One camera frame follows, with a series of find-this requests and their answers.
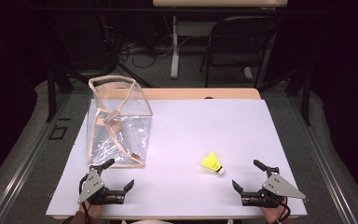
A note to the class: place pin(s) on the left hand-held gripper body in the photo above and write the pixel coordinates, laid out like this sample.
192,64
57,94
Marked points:
92,186

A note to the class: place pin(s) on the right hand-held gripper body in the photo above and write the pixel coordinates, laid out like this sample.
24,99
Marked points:
276,185

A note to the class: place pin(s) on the clear plastic bag beige trim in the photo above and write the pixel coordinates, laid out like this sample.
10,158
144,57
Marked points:
121,133

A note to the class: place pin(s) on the yellow shuttlecock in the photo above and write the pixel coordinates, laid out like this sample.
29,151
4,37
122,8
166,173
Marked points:
211,162

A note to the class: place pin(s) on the person's left hand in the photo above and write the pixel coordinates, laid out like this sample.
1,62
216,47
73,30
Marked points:
93,210

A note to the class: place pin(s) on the person's right hand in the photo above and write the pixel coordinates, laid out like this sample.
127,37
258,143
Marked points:
272,214

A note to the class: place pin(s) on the white table cover sheet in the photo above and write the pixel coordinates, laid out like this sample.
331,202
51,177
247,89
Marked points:
183,130

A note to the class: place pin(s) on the wooden table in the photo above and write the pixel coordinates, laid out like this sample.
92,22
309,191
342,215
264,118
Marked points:
199,93

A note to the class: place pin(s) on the black folding chair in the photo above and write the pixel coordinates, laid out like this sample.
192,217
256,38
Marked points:
245,31

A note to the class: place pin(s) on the white-legged desk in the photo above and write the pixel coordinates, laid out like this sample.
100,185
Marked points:
175,46

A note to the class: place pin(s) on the aluminium floor rail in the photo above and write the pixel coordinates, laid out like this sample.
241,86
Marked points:
326,168
28,161

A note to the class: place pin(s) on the black metal frame post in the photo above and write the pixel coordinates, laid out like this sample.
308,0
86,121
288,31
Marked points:
52,93

